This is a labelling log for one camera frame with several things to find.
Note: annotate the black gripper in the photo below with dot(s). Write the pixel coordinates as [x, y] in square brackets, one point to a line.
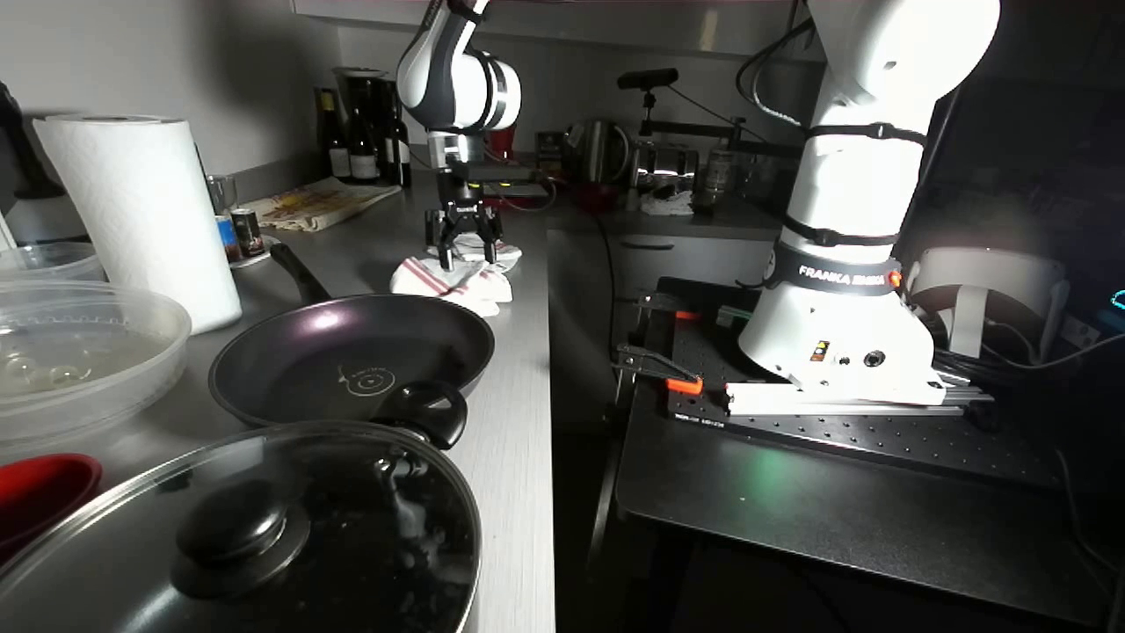
[467, 213]

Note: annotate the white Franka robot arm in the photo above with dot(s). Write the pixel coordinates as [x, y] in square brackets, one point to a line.
[867, 178]

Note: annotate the dark non-stick frying pan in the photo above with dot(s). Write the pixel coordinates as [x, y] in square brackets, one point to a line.
[354, 363]

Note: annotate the red moka pot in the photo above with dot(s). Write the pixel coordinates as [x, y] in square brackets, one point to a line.
[506, 143]

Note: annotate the steel kettle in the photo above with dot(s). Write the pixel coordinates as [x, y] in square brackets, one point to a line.
[604, 151]

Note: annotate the dark small can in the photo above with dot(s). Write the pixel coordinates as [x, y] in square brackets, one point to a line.
[248, 234]

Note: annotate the blue can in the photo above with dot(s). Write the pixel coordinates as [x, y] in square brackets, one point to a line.
[227, 234]

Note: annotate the white paper towel roll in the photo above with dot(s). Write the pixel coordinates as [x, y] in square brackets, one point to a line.
[141, 213]

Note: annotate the glass pot lid black knob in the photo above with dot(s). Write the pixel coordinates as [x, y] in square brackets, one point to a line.
[242, 531]

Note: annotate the clear plastic bowl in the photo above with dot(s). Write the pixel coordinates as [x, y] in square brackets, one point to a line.
[71, 353]

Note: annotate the black perforated robot table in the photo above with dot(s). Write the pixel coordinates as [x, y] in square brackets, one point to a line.
[821, 492]

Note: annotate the red bowl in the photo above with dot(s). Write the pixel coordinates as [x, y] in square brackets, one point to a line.
[39, 492]

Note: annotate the white round device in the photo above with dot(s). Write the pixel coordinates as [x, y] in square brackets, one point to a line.
[987, 283]

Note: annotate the black camera on stand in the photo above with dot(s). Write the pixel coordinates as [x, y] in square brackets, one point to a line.
[649, 80]

